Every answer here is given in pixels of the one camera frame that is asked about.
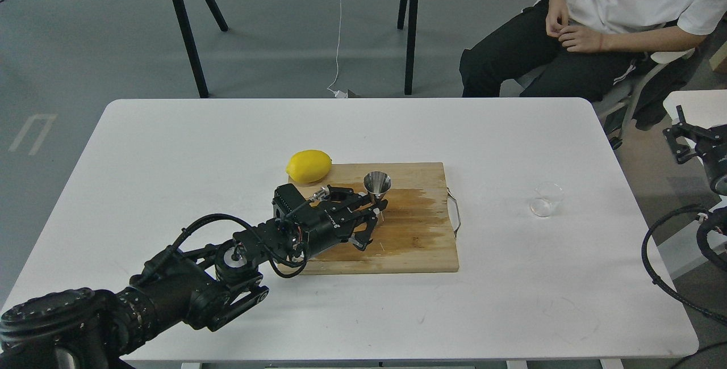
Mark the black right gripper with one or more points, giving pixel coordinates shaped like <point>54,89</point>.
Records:
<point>712,153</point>

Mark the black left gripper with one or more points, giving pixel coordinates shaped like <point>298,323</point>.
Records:
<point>343,215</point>

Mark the steel double jigger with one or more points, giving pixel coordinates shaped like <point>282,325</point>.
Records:
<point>377,184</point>

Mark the small clear glass cup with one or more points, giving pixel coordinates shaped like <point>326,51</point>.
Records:
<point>548,198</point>

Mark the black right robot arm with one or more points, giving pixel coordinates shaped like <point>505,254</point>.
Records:
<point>685,142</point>

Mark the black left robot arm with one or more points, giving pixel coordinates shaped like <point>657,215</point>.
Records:
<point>206,278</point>

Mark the person's left hand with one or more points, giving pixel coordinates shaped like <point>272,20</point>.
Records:
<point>581,39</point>

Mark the person's right hand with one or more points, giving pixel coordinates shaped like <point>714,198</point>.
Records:
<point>557,18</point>

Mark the white side table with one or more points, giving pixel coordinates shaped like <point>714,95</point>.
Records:
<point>701,108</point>

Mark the yellow lemon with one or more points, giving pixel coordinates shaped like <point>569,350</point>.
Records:
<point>308,166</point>

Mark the wooden cutting board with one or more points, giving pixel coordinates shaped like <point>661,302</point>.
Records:
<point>416,235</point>

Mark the grey office chair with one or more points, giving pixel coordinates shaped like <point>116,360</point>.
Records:
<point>617,107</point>

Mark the seated person white shirt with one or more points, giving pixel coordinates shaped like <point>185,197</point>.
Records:
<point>631,28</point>

